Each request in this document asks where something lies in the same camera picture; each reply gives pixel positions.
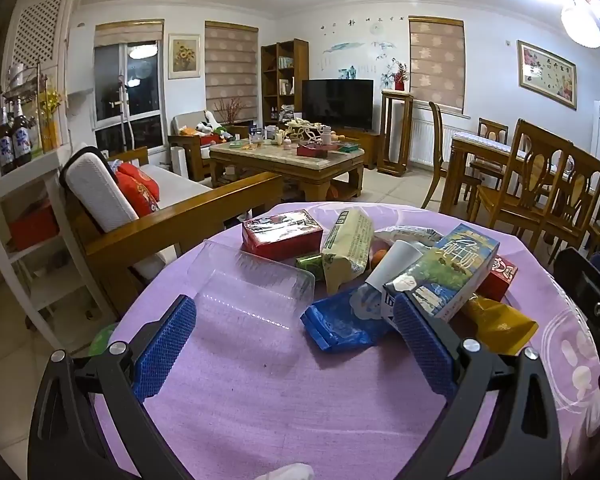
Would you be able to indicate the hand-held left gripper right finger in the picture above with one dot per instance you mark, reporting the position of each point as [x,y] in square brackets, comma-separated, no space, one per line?
[422,352]

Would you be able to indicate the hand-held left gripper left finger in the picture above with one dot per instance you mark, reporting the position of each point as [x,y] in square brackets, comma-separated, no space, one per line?
[162,355]

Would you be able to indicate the yellow foil packet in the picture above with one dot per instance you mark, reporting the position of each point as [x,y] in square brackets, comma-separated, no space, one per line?
[500,327]

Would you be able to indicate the blue foil packet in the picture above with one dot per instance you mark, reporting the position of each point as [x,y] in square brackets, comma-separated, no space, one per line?
[340,322]

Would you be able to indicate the small red white box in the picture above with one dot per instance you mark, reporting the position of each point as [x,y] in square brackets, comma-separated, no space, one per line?
[500,275]

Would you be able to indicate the blue green drink carton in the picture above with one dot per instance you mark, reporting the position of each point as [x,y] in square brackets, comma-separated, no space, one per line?
[450,265]

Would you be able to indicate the white paper cup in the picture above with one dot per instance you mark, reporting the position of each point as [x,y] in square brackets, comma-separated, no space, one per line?
[392,262]

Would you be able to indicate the orange fruit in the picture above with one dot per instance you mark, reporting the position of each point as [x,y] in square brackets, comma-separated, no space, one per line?
[378,258]

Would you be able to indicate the clear plastic tray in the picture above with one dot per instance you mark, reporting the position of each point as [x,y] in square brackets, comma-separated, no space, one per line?
[250,290]

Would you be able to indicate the white plastic bag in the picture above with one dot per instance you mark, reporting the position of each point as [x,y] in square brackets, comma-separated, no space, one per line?
[410,235]

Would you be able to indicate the cream green wrapper bag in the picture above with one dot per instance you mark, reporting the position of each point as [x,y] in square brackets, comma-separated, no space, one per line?
[347,245]

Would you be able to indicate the green packet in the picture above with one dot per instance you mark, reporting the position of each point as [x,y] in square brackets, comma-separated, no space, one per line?
[308,265]

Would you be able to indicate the red printed box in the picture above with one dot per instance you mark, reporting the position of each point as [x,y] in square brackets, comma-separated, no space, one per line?
[280,237]

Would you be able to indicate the wooden sofa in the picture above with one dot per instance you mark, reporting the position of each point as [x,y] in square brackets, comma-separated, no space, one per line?
[180,220]

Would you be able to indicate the white shelf unit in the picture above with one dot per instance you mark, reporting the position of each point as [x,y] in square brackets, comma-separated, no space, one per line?
[35,270]

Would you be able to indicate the red cushion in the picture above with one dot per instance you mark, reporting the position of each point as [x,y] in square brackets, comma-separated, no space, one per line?
[135,202]
[147,182]

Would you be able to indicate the white tissue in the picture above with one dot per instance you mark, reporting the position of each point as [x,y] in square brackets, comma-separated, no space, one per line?
[287,472]

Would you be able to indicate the white sofa back cushion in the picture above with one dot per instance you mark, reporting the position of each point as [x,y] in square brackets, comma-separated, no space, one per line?
[97,195]

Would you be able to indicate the wooden dining table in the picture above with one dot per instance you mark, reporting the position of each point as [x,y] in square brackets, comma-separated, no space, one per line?
[485,142]

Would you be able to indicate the red storage box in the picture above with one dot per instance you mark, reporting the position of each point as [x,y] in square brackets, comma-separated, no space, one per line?
[32,225]

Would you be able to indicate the framed floral picture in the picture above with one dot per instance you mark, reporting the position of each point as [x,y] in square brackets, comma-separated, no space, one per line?
[547,74]

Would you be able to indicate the wooden armchair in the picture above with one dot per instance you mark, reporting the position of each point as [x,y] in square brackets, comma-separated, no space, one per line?
[190,145]

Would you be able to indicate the wooden television stand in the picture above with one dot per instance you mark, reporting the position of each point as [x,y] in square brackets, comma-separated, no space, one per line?
[362,145]

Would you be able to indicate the tall wooden plant stand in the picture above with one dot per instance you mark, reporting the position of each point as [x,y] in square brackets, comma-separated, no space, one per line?
[397,130]

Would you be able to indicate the wooden coffee table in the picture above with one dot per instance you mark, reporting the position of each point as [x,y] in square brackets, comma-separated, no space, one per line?
[285,165]

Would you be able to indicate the red tray box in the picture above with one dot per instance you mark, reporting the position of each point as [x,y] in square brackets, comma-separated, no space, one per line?
[317,149]

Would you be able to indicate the round ceiling lamp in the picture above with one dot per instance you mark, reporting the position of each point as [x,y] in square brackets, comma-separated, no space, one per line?
[580,22]

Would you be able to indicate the pale wooden model ornament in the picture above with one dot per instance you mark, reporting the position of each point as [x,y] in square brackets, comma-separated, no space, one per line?
[305,130]

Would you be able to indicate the glass bottle blue label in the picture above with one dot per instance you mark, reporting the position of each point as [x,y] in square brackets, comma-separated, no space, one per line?
[22,137]
[5,145]

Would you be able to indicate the black television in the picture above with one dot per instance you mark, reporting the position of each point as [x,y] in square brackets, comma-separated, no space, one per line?
[337,105]

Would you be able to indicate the balcony glass door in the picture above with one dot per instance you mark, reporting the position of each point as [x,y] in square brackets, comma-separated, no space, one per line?
[127,95]

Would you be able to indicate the beige patterned window blind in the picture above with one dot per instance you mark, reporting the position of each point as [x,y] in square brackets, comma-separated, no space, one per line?
[231,70]
[437,62]

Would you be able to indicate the yellow flowers in vase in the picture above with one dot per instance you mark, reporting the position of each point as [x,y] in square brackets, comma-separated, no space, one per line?
[50,110]

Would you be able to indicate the red vase with flowers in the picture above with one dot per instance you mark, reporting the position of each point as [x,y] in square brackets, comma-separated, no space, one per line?
[400,77]

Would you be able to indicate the wooden bookshelf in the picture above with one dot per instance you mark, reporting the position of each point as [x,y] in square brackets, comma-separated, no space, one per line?
[275,80]

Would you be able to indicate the sunflower painting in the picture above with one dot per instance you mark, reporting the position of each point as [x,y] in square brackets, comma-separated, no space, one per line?
[184,56]

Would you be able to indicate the beige roller blind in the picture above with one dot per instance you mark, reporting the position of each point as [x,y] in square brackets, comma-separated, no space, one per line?
[129,32]

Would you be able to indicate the white lattice cabinet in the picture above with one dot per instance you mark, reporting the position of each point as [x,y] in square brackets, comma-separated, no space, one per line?
[37,30]

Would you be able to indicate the white wall radiator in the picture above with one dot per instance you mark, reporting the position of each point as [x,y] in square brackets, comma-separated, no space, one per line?
[425,142]

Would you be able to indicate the blue wall decal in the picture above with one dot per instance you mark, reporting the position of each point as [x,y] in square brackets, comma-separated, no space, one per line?
[352,50]

